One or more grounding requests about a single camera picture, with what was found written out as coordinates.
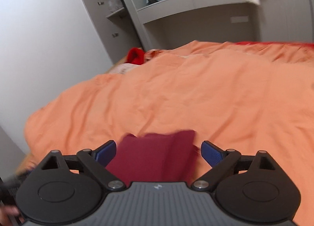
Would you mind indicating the bright red plush item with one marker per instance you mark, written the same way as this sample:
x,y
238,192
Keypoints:
x,y
135,56

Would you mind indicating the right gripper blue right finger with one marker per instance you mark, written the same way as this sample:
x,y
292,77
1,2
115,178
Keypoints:
x,y
223,164

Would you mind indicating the floral pink pillow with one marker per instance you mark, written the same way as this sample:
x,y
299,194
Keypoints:
x,y
122,68

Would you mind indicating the grey window ledge desk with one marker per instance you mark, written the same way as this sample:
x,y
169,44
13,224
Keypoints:
x,y
172,23

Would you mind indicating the grey wardrobe cabinet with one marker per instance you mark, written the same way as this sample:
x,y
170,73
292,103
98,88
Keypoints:
x,y
116,30

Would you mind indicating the dark red long-sleeve shirt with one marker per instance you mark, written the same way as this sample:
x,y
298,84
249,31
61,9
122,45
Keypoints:
x,y
156,158

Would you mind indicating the person's left hand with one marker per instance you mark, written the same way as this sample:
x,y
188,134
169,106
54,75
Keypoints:
x,y
6,212

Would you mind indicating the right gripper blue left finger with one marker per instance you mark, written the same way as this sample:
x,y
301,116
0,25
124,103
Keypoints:
x,y
94,164

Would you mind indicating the plastic bag on shelf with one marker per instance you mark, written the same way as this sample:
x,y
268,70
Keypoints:
x,y
114,5

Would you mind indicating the orange duvet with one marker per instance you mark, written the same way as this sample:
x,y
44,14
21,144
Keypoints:
x,y
243,97

